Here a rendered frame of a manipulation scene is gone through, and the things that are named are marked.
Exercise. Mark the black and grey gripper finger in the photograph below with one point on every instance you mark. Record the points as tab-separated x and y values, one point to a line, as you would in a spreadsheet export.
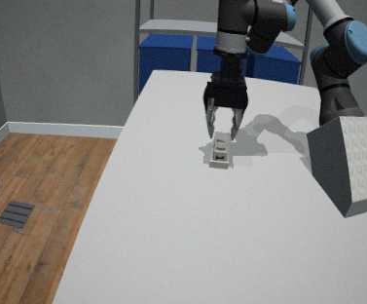
208	109
234	129

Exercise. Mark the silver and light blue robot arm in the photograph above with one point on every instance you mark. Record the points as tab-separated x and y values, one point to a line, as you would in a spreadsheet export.
331	63

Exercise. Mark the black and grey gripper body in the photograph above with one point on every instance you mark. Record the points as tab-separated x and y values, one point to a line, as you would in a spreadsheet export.
228	93

